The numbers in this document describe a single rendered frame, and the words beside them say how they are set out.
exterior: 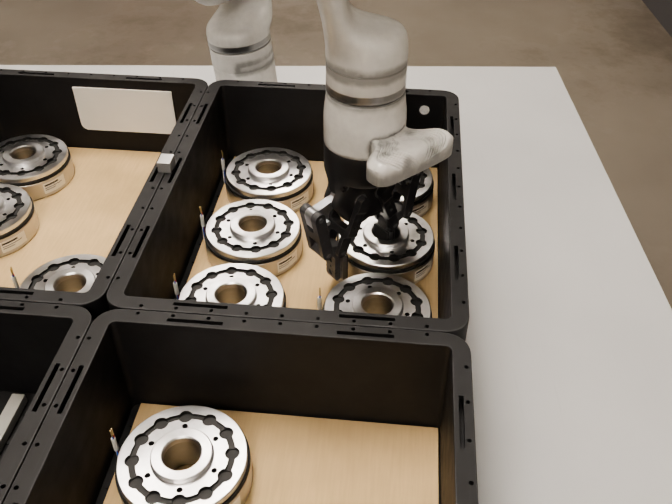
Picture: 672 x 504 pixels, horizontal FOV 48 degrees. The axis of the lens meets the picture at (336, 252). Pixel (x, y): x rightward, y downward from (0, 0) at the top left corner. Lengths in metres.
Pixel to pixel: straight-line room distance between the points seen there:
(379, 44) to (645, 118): 2.36
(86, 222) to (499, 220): 0.56
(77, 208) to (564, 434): 0.60
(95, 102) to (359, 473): 0.59
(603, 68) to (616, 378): 2.42
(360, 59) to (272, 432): 0.32
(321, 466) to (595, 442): 0.33
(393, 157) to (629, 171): 2.01
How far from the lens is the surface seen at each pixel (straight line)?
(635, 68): 3.29
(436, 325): 0.60
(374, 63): 0.62
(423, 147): 0.65
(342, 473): 0.63
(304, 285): 0.78
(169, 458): 0.63
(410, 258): 0.76
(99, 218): 0.90
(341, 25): 0.61
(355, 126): 0.65
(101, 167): 0.99
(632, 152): 2.71
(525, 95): 1.43
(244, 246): 0.78
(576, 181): 1.21
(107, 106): 0.99
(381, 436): 0.65
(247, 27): 1.10
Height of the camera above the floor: 1.36
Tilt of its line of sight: 40 degrees down
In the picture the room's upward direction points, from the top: straight up
